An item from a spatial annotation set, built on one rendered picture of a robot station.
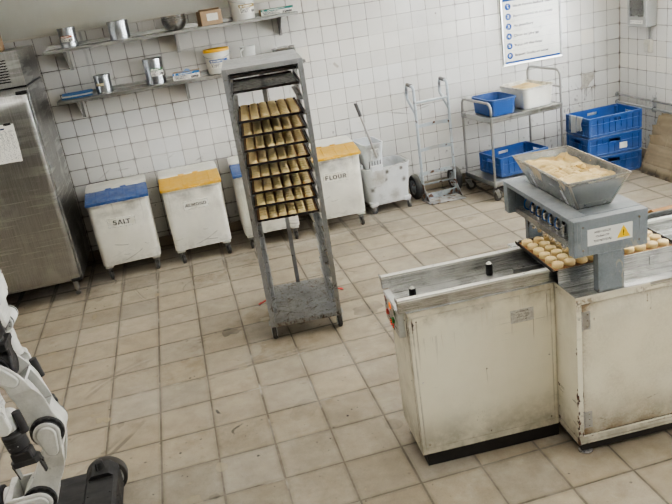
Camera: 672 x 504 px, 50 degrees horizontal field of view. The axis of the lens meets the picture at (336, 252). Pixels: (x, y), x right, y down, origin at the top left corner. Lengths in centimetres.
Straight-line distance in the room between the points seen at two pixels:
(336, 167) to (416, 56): 149
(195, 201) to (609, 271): 415
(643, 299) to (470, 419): 95
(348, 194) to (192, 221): 145
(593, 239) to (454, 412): 102
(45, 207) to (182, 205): 113
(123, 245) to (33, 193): 90
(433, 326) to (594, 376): 76
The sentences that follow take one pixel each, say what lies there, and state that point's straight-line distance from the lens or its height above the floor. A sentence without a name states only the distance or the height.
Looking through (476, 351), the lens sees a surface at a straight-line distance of 336.
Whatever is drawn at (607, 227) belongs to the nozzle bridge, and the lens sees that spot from 316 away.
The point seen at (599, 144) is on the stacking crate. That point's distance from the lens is 758.
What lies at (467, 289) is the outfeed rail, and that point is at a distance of 322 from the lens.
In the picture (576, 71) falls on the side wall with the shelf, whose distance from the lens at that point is 818.
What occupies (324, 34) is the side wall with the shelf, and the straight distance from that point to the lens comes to 713.
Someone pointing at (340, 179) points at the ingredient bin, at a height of 49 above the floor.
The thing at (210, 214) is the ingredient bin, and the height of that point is 41.
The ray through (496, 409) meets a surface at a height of 25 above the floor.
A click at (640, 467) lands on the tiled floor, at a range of 366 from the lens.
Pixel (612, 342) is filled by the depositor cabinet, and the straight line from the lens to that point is 342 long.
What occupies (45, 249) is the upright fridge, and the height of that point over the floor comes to 48.
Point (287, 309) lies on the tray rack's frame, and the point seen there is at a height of 15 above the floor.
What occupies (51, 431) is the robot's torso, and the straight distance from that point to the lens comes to 338.
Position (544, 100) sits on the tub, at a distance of 729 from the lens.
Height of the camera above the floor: 225
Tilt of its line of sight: 21 degrees down
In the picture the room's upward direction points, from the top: 9 degrees counter-clockwise
